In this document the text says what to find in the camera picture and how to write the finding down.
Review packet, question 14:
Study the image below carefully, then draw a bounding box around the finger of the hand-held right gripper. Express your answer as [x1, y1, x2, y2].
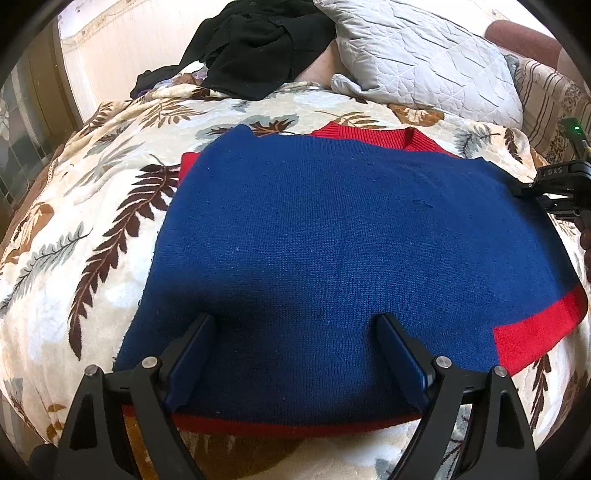
[510, 179, 551, 201]

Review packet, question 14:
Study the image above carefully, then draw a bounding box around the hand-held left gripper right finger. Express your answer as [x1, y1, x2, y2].
[373, 313, 541, 480]

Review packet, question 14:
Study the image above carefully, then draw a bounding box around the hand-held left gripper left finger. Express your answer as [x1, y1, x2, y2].
[53, 313, 218, 480]

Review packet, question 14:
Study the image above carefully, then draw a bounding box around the red and blue sweater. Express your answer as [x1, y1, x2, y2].
[113, 122, 588, 437]

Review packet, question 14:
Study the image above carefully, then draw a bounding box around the person's right hand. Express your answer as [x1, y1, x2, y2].
[579, 220, 591, 269]

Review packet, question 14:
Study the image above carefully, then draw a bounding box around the striped floral sofa cushion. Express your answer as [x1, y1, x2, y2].
[514, 58, 591, 163]

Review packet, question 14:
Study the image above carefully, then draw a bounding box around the red-brown cushion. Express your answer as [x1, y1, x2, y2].
[485, 18, 562, 62]

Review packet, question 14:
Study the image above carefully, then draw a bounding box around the grey quilted pillow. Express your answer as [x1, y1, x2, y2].
[314, 0, 525, 131]

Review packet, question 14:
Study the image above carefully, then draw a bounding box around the leaf printed blanket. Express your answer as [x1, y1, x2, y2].
[0, 80, 591, 480]

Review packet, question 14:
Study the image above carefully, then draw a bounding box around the beige cushion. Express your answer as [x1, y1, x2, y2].
[295, 39, 343, 89]

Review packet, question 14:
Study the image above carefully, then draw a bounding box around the dark purple cloth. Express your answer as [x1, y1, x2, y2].
[130, 67, 185, 100]

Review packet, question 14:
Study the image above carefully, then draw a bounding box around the wooden glass door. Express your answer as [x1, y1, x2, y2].
[0, 28, 82, 232]

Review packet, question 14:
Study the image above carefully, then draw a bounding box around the black cloth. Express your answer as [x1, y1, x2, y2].
[178, 0, 338, 100]

